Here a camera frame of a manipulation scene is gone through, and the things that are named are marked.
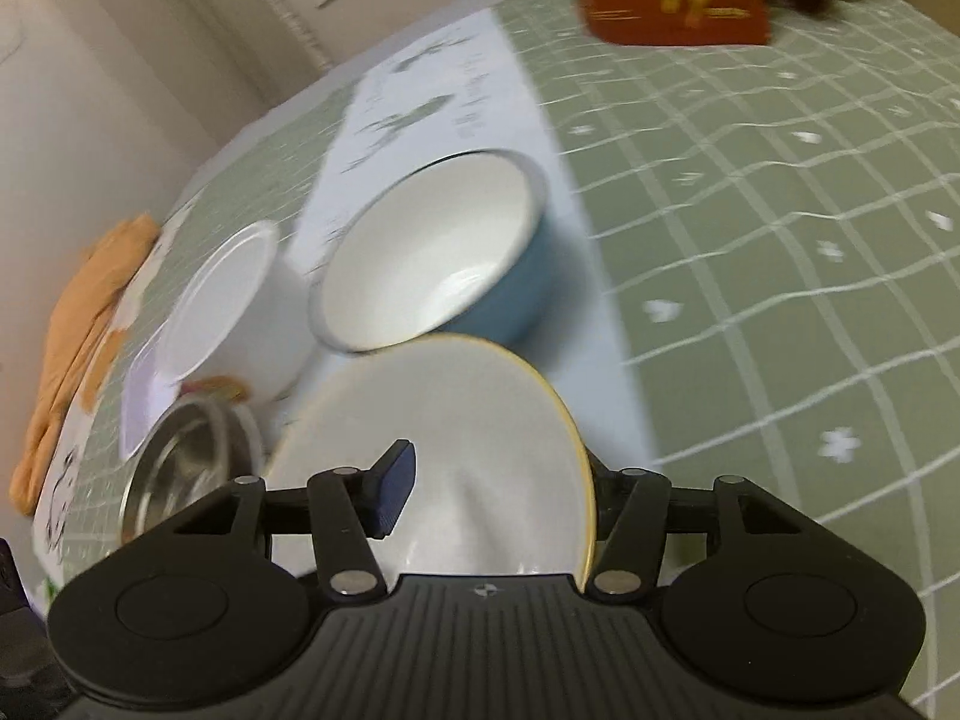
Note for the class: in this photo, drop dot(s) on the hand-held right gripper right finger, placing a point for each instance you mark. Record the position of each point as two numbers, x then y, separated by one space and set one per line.
637 514

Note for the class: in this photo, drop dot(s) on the lilac rectangular plastic tray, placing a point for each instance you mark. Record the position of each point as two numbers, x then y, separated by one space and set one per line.
146 397

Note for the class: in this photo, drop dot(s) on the white cartoon-print cloth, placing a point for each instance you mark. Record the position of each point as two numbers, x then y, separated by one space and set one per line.
67 487

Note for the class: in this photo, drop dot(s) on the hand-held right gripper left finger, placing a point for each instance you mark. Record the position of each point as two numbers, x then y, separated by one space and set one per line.
393 486

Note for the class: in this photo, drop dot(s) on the blue ceramic bowl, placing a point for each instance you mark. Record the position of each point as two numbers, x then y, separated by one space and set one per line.
442 277

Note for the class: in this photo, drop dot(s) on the white plastic bowl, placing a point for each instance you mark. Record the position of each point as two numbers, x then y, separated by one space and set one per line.
225 307

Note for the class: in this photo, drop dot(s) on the stainless steel bowl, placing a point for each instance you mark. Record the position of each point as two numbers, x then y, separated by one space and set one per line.
180 465

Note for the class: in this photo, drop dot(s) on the green checked tablecloth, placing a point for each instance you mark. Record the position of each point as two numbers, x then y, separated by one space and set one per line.
750 240

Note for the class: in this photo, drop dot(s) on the white plate with yellow rim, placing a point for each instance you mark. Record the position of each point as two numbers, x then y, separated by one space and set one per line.
465 450

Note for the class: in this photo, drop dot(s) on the orange cloth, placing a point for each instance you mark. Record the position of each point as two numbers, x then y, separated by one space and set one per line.
82 300

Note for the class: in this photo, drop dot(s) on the white deer-print table runner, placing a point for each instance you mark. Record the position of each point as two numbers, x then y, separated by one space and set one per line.
442 97

